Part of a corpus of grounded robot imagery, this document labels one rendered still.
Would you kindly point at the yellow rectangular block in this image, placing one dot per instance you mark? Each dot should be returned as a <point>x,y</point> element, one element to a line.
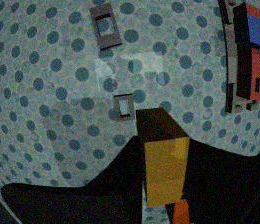
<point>164,148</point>

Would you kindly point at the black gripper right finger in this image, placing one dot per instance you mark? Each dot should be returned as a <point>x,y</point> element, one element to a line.
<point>220,187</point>

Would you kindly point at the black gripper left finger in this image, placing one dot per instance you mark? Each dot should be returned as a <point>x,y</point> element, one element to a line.
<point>114,196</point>

